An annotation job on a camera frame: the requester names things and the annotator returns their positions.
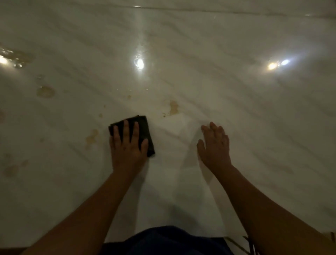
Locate person's left hand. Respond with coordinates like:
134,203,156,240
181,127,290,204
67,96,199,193
109,119,149,175

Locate person's right hand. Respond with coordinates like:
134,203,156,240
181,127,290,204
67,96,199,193
197,122,233,174

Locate dark cleaning cloth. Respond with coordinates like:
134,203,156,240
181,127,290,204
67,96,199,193
108,115,155,157

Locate person's left forearm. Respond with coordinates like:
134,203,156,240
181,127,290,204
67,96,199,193
22,169,137,255

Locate person's right forearm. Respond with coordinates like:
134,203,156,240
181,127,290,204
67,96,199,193
214,165,336,255

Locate dark blue garment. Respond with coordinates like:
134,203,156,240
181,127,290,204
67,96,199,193
101,226,234,255

